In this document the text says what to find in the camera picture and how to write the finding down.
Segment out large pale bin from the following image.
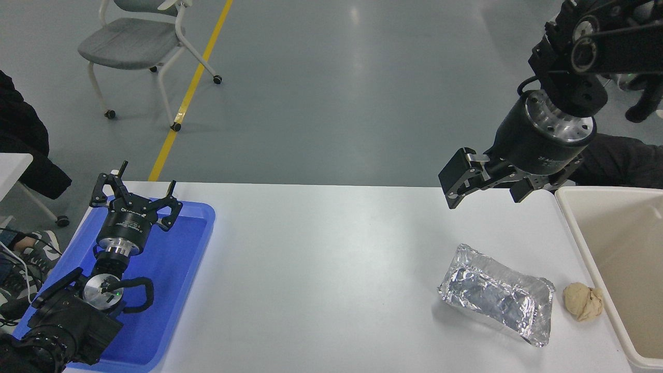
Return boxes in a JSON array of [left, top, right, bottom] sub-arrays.
[[555, 186, 663, 371]]

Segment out person's shoe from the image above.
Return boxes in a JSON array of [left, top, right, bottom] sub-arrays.
[[21, 231, 63, 280]]

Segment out white cable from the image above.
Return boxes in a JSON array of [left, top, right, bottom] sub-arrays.
[[0, 242, 31, 307]]

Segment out crumpled tan paper ball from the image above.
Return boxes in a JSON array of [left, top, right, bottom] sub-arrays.
[[563, 282, 604, 322]]

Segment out person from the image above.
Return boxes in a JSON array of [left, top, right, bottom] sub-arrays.
[[0, 70, 72, 200], [570, 75, 663, 188]]

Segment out grey chair on castors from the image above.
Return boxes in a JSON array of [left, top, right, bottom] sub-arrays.
[[78, 0, 223, 132]]

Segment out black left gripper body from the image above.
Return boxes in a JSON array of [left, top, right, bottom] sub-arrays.
[[98, 196, 159, 245]]

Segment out blue plastic tray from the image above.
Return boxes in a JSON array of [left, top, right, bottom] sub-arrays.
[[13, 196, 216, 372]]

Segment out silver foil plate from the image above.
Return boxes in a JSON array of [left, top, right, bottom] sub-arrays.
[[438, 243, 556, 348]]

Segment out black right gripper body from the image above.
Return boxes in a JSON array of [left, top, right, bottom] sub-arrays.
[[488, 91, 592, 178]]

